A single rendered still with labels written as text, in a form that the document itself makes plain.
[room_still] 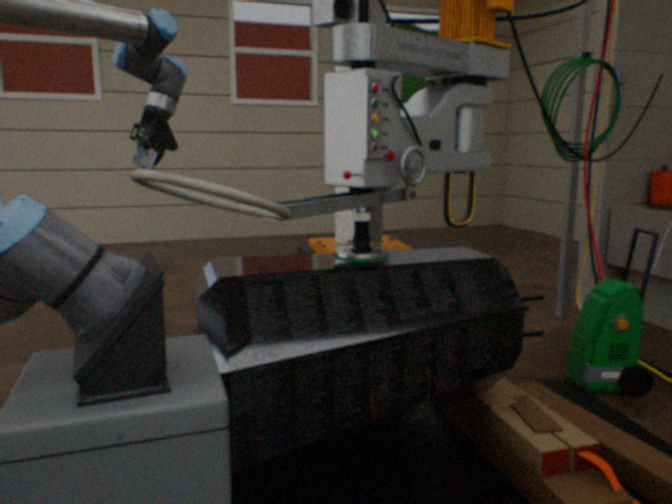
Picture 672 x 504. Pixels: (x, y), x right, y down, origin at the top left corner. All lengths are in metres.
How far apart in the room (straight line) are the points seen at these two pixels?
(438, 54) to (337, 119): 0.51
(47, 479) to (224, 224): 7.32
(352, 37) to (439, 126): 0.55
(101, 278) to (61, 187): 7.15
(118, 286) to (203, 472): 0.39
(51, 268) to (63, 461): 0.34
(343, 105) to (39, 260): 1.30
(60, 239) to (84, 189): 7.10
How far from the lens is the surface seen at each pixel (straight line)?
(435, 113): 2.40
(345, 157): 2.13
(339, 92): 2.16
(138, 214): 8.28
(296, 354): 1.93
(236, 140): 8.31
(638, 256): 4.77
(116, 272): 1.20
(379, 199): 2.21
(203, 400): 1.14
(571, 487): 2.32
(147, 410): 1.13
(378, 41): 2.14
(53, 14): 1.63
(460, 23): 2.68
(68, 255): 1.18
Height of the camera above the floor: 1.32
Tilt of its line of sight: 10 degrees down
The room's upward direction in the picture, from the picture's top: straight up
